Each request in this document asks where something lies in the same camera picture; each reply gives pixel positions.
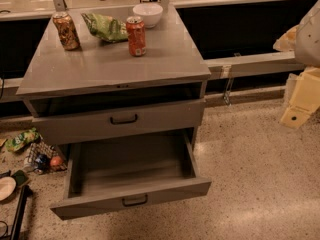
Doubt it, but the golden orange soda can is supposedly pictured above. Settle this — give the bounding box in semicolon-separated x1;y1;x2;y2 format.
52;11;80;51

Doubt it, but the grey metal rail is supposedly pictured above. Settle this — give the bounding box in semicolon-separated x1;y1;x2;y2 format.
205;52;305;80

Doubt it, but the blue can in basket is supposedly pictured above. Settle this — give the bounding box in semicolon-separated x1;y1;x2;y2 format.
34;154;50;174

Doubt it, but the open grey lower drawer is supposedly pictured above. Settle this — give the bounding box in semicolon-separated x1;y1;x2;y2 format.
51;130;211;220

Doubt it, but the green sponge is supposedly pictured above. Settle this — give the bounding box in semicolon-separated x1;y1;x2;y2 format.
12;170;30;187

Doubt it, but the white bowl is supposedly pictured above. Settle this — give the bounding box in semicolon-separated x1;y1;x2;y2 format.
133;3;163;28

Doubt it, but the green snack bag on floor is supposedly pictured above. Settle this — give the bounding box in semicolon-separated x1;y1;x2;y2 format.
5;128;40;152

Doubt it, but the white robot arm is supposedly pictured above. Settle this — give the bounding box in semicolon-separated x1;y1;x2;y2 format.
273;0;320;129

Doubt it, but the grey drawer cabinet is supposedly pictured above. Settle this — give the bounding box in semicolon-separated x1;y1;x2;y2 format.
15;3;212;152

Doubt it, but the red apple in basket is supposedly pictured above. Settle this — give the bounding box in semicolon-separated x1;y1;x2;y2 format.
50;156;63;171

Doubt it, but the green chip bag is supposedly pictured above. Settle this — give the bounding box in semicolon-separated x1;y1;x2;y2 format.
81;13;128;43

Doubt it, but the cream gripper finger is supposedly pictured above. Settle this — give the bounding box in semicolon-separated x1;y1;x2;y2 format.
273;26;298;52
280;67;320;129

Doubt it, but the grey upper drawer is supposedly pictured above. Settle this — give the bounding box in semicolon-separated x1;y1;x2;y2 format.
33;99;205;145

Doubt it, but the white plate on floor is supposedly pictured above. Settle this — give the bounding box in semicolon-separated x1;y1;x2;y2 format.
0;177;16;201

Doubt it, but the red orange soda can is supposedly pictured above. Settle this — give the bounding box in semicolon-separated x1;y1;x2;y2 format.
126;16;146;56

